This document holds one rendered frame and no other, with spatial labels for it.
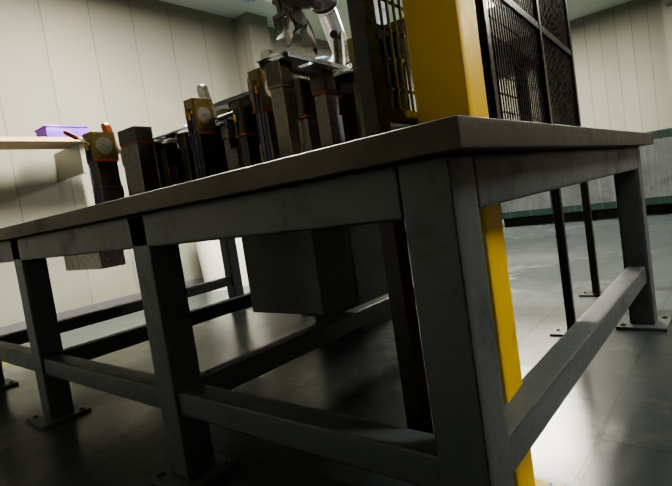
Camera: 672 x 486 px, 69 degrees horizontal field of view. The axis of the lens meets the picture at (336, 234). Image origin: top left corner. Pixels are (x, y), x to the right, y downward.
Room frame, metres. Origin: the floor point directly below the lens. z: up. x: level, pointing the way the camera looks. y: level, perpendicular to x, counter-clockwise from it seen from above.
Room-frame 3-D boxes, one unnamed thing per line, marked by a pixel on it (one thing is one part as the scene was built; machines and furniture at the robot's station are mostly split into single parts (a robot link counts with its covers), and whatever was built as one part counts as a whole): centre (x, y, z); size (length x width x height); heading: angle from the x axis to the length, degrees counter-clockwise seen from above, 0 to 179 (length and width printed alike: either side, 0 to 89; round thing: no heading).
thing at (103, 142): (2.12, 0.95, 0.88); 0.14 x 0.09 x 0.36; 144
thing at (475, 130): (2.02, 0.29, 0.68); 2.56 x 1.61 x 0.04; 50
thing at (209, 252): (4.55, 1.03, 0.35); 0.59 x 0.58 x 0.71; 51
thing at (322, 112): (1.41, -0.02, 0.84); 0.05 x 0.05 x 0.29; 54
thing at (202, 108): (1.75, 0.42, 0.87); 0.12 x 0.07 x 0.35; 144
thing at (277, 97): (1.26, 0.08, 0.84); 0.05 x 0.05 x 0.29; 54
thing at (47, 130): (3.72, 1.91, 1.42); 0.30 x 0.21 x 0.10; 140
